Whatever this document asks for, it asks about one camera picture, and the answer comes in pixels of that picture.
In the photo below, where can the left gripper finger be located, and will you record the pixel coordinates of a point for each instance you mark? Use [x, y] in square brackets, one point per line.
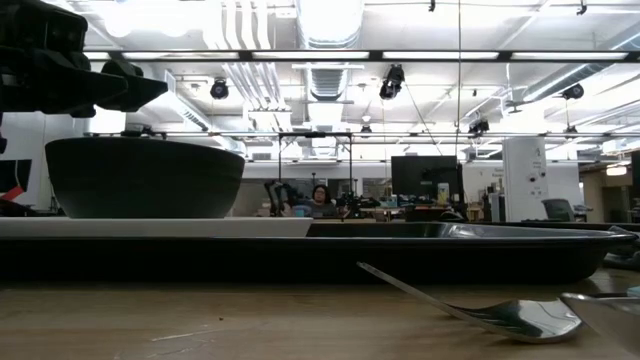
[145, 95]
[80, 92]

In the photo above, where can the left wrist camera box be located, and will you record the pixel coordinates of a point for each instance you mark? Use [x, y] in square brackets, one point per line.
[45, 27]

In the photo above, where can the grey office chair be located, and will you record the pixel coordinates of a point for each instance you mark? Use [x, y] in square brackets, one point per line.
[557, 210]

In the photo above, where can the thin black ceiling rail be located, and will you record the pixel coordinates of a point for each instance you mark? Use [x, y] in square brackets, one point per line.
[400, 134]

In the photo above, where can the white round plate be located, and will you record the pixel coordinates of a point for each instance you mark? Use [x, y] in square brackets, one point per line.
[150, 227]

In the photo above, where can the black plastic tray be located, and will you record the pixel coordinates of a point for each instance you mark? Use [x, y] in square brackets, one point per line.
[300, 260]

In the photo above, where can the white cabinet with labels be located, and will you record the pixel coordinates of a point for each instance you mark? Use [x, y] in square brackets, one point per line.
[525, 180]

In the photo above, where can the black background robot arm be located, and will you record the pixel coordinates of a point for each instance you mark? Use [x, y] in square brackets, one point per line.
[357, 204]
[277, 197]

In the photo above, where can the black ceiling camera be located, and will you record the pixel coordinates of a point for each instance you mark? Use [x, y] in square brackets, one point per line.
[391, 82]
[478, 127]
[219, 89]
[573, 91]

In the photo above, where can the black monitor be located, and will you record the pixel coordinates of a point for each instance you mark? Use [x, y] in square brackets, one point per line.
[425, 175]

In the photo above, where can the black panel with red stripe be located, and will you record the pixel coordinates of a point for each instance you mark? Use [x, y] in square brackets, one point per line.
[12, 175]

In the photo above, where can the black background rig frame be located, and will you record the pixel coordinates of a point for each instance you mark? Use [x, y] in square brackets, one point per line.
[315, 134]

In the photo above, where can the black bowl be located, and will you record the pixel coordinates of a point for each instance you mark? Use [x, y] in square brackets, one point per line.
[145, 180]

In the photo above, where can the silver ventilation duct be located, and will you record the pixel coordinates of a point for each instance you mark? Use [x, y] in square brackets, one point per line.
[327, 30]

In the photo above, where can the person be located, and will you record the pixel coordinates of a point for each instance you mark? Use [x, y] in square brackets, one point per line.
[321, 200]

